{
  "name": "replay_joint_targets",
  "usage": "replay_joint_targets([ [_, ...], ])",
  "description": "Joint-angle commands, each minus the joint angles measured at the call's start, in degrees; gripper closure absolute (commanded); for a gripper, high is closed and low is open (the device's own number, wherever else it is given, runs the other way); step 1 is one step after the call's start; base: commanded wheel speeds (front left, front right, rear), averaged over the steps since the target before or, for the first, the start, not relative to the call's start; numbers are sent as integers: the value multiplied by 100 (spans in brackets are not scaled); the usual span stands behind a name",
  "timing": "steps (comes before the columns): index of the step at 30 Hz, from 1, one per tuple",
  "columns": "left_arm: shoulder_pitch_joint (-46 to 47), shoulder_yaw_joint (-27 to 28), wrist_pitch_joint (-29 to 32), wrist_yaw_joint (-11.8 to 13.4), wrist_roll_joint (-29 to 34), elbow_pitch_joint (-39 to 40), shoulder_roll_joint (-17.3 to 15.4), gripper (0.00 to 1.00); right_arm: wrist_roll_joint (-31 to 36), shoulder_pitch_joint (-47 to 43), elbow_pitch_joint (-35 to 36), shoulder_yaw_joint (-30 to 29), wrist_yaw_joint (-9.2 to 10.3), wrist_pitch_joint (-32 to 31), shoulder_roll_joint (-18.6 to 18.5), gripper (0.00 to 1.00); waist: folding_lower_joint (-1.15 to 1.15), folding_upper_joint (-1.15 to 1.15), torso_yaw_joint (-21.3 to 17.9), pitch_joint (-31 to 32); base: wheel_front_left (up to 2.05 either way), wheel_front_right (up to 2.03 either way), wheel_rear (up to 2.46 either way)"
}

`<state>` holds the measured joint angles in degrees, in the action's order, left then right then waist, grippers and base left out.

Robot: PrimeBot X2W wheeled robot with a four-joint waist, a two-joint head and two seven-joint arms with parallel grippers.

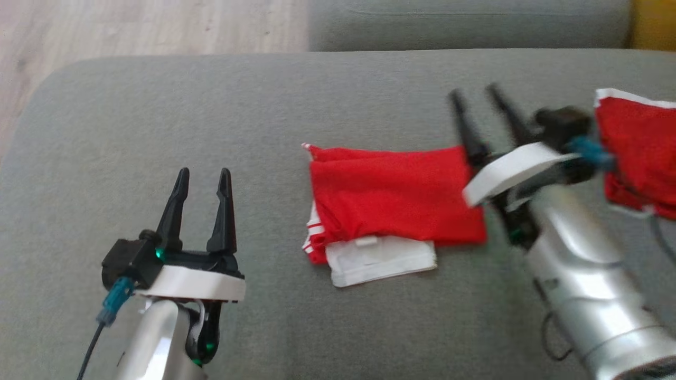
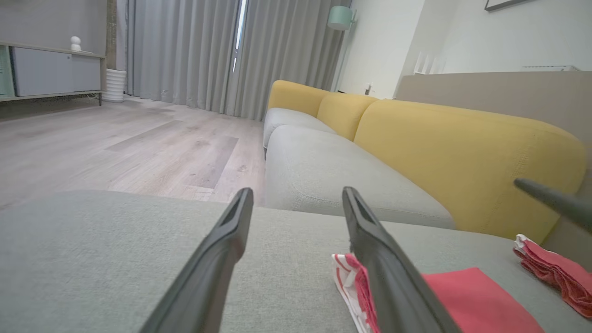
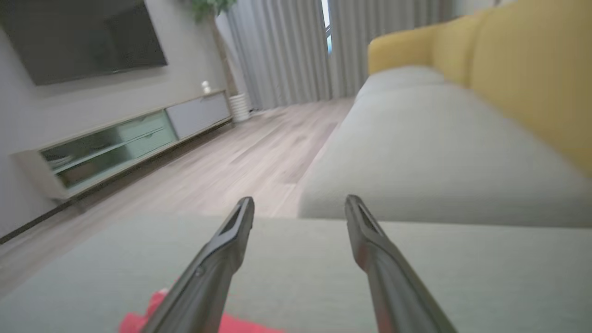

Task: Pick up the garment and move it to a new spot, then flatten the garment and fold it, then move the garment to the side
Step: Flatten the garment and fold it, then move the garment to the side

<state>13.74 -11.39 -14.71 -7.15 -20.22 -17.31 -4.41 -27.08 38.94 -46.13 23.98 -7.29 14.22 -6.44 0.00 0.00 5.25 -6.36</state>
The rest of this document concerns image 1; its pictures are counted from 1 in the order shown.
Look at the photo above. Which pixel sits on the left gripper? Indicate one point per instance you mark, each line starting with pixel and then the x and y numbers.
pixel 195 282

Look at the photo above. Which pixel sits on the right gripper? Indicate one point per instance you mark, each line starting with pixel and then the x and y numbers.
pixel 512 169

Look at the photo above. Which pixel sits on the red basketball jersey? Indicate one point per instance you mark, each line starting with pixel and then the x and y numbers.
pixel 396 195

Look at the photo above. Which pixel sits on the red shorts white stripe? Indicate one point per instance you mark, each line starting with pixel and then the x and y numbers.
pixel 639 142

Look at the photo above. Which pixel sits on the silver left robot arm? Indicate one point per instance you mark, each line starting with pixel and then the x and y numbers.
pixel 153 338

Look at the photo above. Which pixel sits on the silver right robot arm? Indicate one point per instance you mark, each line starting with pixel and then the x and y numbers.
pixel 581 274

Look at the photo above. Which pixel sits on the grey sofa seat cushion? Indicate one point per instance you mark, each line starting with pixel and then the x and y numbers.
pixel 475 24

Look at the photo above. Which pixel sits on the yellow sofa back cushion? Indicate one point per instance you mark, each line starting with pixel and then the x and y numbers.
pixel 655 24

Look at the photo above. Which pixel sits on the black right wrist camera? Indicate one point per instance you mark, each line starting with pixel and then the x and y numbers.
pixel 562 124

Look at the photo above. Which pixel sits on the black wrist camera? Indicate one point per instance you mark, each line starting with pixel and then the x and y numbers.
pixel 562 124
pixel 129 261

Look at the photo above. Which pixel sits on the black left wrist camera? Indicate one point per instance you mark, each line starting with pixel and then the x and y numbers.
pixel 129 261

